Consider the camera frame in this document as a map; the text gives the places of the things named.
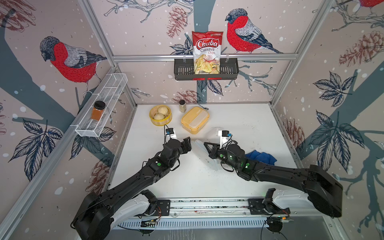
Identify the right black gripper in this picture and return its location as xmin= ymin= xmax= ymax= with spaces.
xmin=202 ymin=142 xmax=239 ymax=173

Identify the blue cleaning cloth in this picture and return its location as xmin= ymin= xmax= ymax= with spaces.
xmin=246 ymin=150 xmax=277 ymax=166

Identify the clear lunch box lid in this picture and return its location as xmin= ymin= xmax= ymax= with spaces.
xmin=191 ymin=140 xmax=220 ymax=171

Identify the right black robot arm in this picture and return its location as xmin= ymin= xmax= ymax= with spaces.
xmin=204 ymin=142 xmax=343 ymax=218

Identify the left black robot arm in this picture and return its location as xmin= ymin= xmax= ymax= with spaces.
xmin=70 ymin=137 xmax=192 ymax=240

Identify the yellow lunch box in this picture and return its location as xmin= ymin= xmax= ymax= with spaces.
xmin=181 ymin=107 xmax=210 ymax=135

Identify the small spice jar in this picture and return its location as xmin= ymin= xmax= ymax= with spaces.
xmin=179 ymin=100 xmax=187 ymax=113

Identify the yellow bamboo steamer basket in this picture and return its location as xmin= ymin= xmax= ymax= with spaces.
xmin=149 ymin=105 xmax=173 ymax=127

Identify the left white bun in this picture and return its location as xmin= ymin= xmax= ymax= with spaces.
xmin=153 ymin=113 xmax=165 ymax=121

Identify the white bun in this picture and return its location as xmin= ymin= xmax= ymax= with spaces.
xmin=158 ymin=106 xmax=169 ymax=116
xmin=153 ymin=113 xmax=165 ymax=121

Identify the right white bun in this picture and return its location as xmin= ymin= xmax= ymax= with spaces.
xmin=158 ymin=106 xmax=169 ymax=116

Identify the orange jar black lid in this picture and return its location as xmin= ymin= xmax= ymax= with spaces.
xmin=91 ymin=101 xmax=106 ymax=121

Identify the red cassava chips bag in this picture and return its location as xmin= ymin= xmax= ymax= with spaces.
xmin=192 ymin=31 xmax=223 ymax=75

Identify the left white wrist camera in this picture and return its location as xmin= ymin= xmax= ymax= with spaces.
xmin=165 ymin=128 xmax=177 ymax=141

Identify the aluminium mounting rail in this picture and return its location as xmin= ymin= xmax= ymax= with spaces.
xmin=85 ymin=195 xmax=334 ymax=220

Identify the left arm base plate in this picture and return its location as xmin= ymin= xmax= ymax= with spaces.
xmin=141 ymin=200 xmax=171 ymax=217

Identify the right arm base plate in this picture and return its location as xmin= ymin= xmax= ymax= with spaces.
xmin=248 ymin=198 xmax=291 ymax=216

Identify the black wall basket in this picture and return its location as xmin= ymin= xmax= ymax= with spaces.
xmin=174 ymin=58 xmax=239 ymax=81

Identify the white wire shelf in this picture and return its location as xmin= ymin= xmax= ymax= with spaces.
xmin=75 ymin=73 xmax=128 ymax=138

